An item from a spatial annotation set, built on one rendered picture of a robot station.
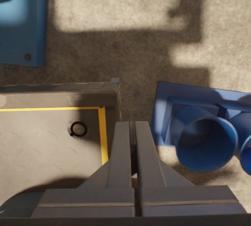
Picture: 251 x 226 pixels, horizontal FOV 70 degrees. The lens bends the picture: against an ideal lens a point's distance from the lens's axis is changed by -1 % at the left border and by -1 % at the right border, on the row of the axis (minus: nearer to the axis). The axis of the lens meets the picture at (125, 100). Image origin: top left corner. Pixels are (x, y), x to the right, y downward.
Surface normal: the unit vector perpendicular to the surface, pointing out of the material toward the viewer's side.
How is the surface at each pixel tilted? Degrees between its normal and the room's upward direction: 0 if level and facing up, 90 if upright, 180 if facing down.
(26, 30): 0
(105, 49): 0
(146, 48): 0
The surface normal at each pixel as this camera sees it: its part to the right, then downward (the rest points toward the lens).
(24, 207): -0.04, -0.12
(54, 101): 0.00, 0.27
